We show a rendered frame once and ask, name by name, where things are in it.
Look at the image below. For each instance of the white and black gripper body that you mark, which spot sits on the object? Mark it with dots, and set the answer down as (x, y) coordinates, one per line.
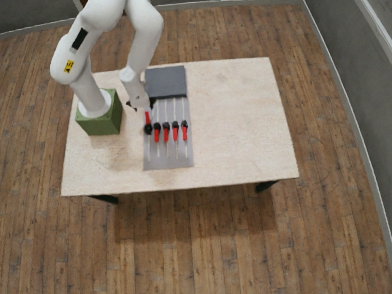
(141, 102)

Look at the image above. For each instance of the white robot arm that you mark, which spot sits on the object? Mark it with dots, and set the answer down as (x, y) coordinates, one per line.
(103, 15)

